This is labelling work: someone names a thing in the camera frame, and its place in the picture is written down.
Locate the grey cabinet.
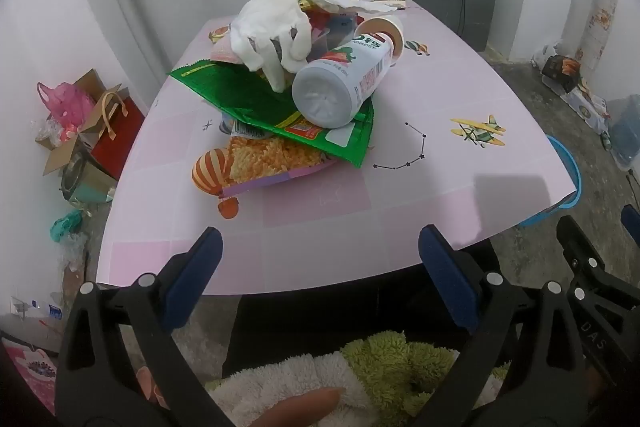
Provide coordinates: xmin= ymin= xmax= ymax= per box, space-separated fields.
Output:
xmin=396 ymin=0 xmax=497 ymax=52

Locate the brown cardboard box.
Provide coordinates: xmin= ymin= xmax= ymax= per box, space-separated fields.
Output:
xmin=35 ymin=69 xmax=131 ymax=178

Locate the white paper cup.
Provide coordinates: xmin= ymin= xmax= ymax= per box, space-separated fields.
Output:
xmin=356 ymin=14 xmax=405 ymax=68

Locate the pink plastic bag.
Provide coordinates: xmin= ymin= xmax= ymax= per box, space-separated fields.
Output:
xmin=36 ymin=82 xmax=96 ymax=132

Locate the patterned flat box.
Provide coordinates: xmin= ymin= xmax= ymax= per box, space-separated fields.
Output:
xmin=560 ymin=84 xmax=611 ymax=132

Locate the purple crisps snack bag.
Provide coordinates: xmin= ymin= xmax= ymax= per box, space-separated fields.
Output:
xmin=220 ymin=134 xmax=338 ymax=198

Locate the pink textured packet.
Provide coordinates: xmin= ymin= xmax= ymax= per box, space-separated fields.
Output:
xmin=209 ymin=39 xmax=246 ymax=65

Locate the pink printed tablecloth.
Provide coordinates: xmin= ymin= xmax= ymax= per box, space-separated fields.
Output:
xmin=95 ymin=0 xmax=576 ymax=299

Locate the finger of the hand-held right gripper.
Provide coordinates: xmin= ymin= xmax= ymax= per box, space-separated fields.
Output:
xmin=556 ymin=215 xmax=640 ymax=375
xmin=621 ymin=205 xmax=640 ymax=234

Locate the blue plastic basket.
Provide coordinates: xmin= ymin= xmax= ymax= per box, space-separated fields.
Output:
xmin=517 ymin=134 xmax=583 ymax=228

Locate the steel pot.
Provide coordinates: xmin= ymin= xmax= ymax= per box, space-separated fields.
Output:
xmin=60 ymin=152 xmax=91 ymax=198

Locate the dark snack box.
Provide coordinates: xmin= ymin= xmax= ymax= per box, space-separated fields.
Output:
xmin=542 ymin=56 xmax=583 ymax=90

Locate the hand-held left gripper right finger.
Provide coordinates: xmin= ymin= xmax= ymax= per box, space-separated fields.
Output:
xmin=419 ymin=225 xmax=591 ymax=427

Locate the fuzzy white green garment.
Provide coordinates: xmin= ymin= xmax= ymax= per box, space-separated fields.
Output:
xmin=205 ymin=331 xmax=511 ymax=427

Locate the red gift bag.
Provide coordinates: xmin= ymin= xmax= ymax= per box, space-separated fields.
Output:
xmin=90 ymin=84 xmax=146 ymax=180

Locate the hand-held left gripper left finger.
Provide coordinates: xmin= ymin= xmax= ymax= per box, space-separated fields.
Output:
xmin=54 ymin=227 xmax=236 ymax=427

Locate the green snack bag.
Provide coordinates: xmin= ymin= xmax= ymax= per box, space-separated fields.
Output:
xmin=167 ymin=59 xmax=376 ymax=168

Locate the white cloth glove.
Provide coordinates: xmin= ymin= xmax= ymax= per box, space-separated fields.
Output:
xmin=231 ymin=0 xmax=313 ymax=95

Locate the white drink bottle red cap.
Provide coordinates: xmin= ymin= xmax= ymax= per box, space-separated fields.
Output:
xmin=291 ymin=34 xmax=393 ymax=128

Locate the person's left hand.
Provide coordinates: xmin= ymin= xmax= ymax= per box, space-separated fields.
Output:
xmin=248 ymin=387 xmax=346 ymax=427

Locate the clear blue storage bin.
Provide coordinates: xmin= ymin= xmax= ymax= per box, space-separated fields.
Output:
xmin=607 ymin=96 xmax=640 ymax=170

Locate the pink printed bag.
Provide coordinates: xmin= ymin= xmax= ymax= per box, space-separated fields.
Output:
xmin=0 ymin=332 xmax=58 ymax=413

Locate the teal box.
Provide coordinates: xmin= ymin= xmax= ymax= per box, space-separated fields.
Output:
xmin=67 ymin=157 xmax=118 ymax=205

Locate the teal plastic bag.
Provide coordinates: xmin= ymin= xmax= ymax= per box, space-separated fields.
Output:
xmin=50 ymin=209 xmax=86 ymax=243

